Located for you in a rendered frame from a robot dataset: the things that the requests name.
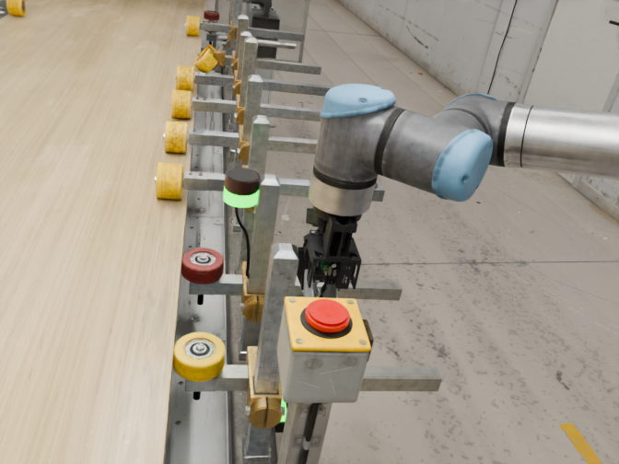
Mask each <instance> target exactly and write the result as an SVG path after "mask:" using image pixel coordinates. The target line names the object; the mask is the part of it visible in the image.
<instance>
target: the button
mask: <svg viewBox="0 0 619 464"><path fill-rule="evenodd" d="M305 318H306V321H307V322H308V324H309V325H310V326H312V327H313V328H314V329H316V330H318V331H323V332H329V333H332V332H338V331H342V330H344V329H345V328H346V327H347V326H348V323H349V320H350V314H349V312H348V310H347V309H346V308H345V307H344V306H343V305H342V304H340V303H339V302H336V301H334V300H331V299H319V300H315V301H313V302H311V303H309V304H308V306H307V308H306V313H305Z"/></svg>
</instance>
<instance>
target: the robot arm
mask: <svg viewBox="0 0 619 464"><path fill-rule="evenodd" d="M395 102H396V98H395V97H394V94H393V93H392V92H391V91H389V90H388V89H384V88H382V87H376V86H372V85H363V84H345V85H340V86H336V87H332V88H331V89H330V90H329V91H328V92H327V93H326V95H325V99H324V103H323V108H322V112H321V114H320V116H321V124H320V130H319V135H318V142H317V147H316V153H315V159H314V165H313V169H312V171H311V178H310V185H309V201H310V202H311V203H312V204H313V208H307V217H306V223H308V224H311V225H312V226H316V227H317V228H318V229H316V230H310V231H309V233H308V235H306V236H304V237H303V238H304V243H303V247H298V258H299V261H298V271H297V277H298V280H299V283H300V286H301V290H302V294H303V296H304V297H317V295H318V291H317V284H318V283H324V285H323V286H322V287H321V294H320V296H319V297H324V298H338V293H339V291H340V289H348V286H349V285H350V284H352V286H353V289H356V282H357V277H358V274H359V270H360V265H361V262H362V260H361V258H360V255H359V252H358V250H357V247H356V243H355V241H354V238H352V235H353V233H356V229H357V221H359V220H360V219H361V216H362V214H363V213H365V212H366V211H367V210H368V209H369V207H370V204H371V199H372V195H373V191H374V189H377V188H378V183H377V182H376V181H377V177H378V175H381V176H383V177H386V178H389V179H392V180H396V181H399V182H401V183H404V184H406V185H409V186H412V187H415V188H417V189H420V190H422V191H427V192H430V193H433V194H436V195H437V197H438V198H441V199H444V200H452V201H455V202H464V201H467V200H468V199H469V198H471V197H472V196H473V194H474V193H475V190H476V189H477V188H478V187H479V185H480V183H481V181H482V179H483V177H484V175H485V173H486V170H487V168H488V165H490V166H498V167H506V168H509V167H517V168H530V169H538V170H544V171H552V172H558V173H566V174H572V175H579V176H586V177H593V178H600V179H607V180H619V112H608V111H597V110H576V109H566V108H555V107H544V106H533V105H523V104H521V103H519V102H510V101H500V100H497V99H495V98H493V97H492V96H489V95H486V94H483V93H472V94H467V95H463V96H461V97H458V98H456V99H454V100H453V101H452V102H451V103H450V104H449V105H448V106H447V107H446V108H445V109H444V110H442V111H441V112H439V113H438V114H436V115H435V116H433V117H429V116H426V115H423V114H420V113H417V112H413V111H410V110H405V109H402V108H399V107H395V106H394V104H395ZM356 266H357V269H356ZM355 270H356V277H355V276H354V274H355Z"/></svg>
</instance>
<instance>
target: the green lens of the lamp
mask: <svg viewBox="0 0 619 464"><path fill-rule="evenodd" d="M258 192H259V190H258V191H257V192H256V193H254V194H253V195H248V196H240V195H236V194H232V193H230V192H228V191H227V190H226V188H225V186H224V195H223V200H224V201H225V203H227V204H229V205H231V206H235V207H240V208H246V207H251V206H254V205H255V204H256V203H257V201H258Z"/></svg>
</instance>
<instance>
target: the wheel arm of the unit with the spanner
mask: <svg viewBox="0 0 619 464"><path fill-rule="evenodd" d="M242 285H243V282H242V275H236V274H222V276H221V278H220V279H219V280H218V281H216V282H214V283H211V284H194V283H191V282H190V284H189V295H212V296H213V295H228V296H241V293H242ZM401 293H402V288H401V285H400V283H399V281H380V280H357V282H356V289H353V286H352V284H350V285H349V286H348V289H340V291H339V293H338V298H353V299H371V300H400V296H401ZM299 295H302V290H301V286H300V283H299V280H298V278H296V283H295V289H294V295H293V296H299Z"/></svg>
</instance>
